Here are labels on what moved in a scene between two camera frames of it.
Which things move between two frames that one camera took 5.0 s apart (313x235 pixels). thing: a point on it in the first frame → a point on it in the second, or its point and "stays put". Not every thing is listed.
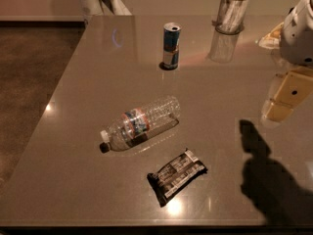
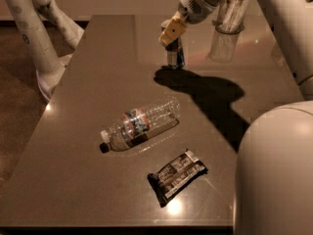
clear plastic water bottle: x=141 y=123 stays put
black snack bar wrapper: x=179 y=174 stays put
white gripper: x=298 y=39 → x=191 y=8
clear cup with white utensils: x=232 y=8 stays put
